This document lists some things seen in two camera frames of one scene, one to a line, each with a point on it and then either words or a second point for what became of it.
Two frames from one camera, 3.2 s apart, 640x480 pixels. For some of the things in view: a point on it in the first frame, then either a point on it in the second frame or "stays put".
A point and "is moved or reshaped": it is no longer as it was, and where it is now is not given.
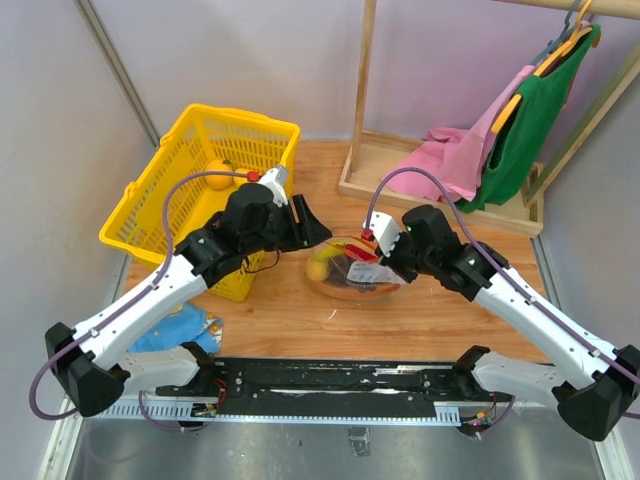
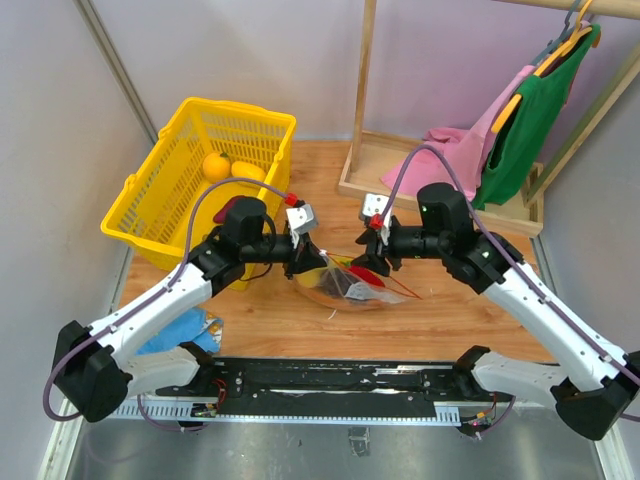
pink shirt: (456, 158) stays put
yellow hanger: (578, 32) stays put
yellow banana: (323, 255) to (310, 278)
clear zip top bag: (350, 268) is moved or reshaped
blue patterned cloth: (185, 324) stays put
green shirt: (527, 127) stays put
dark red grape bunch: (338, 271) to (334, 282)
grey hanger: (552, 45) stays put
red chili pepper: (360, 252) is moved or reshaped
